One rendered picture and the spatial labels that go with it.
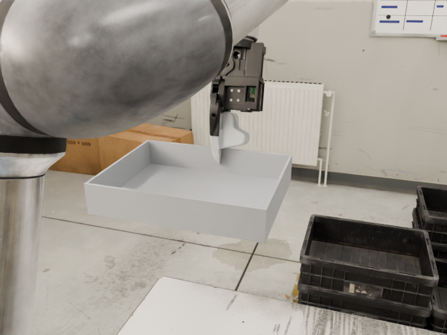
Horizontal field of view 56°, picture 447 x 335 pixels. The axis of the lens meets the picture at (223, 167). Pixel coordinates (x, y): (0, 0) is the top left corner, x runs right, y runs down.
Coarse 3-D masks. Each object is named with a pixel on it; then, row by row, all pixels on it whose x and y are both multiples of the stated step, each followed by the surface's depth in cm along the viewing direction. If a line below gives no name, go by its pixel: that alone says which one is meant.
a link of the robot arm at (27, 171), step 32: (0, 0) 28; (0, 32) 27; (0, 64) 27; (0, 96) 28; (0, 128) 31; (32, 128) 31; (0, 160) 32; (32, 160) 33; (0, 192) 33; (32, 192) 35; (0, 224) 33; (32, 224) 36; (0, 256) 34; (32, 256) 37; (0, 288) 34; (32, 288) 37; (0, 320) 35; (32, 320) 39
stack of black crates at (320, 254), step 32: (320, 224) 156; (352, 224) 153; (384, 224) 150; (320, 256) 150; (352, 256) 150; (384, 256) 150; (416, 256) 149; (320, 288) 133; (352, 288) 130; (384, 288) 127; (416, 288) 124; (384, 320) 131; (416, 320) 128
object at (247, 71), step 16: (240, 48) 71; (256, 48) 70; (240, 64) 72; (256, 64) 71; (224, 80) 71; (240, 80) 70; (256, 80) 69; (224, 96) 71; (240, 96) 71; (256, 96) 69
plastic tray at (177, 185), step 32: (128, 160) 72; (160, 160) 79; (192, 160) 77; (224, 160) 75; (256, 160) 73; (288, 160) 69; (96, 192) 61; (128, 192) 59; (160, 192) 69; (192, 192) 69; (224, 192) 68; (256, 192) 68; (160, 224) 60; (192, 224) 58; (224, 224) 56; (256, 224) 55
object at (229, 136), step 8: (224, 112) 72; (224, 120) 72; (232, 120) 72; (224, 128) 72; (232, 128) 72; (216, 136) 72; (224, 136) 72; (232, 136) 72; (240, 136) 72; (216, 144) 72; (224, 144) 72; (232, 144) 72; (240, 144) 72; (216, 152) 73; (216, 160) 74
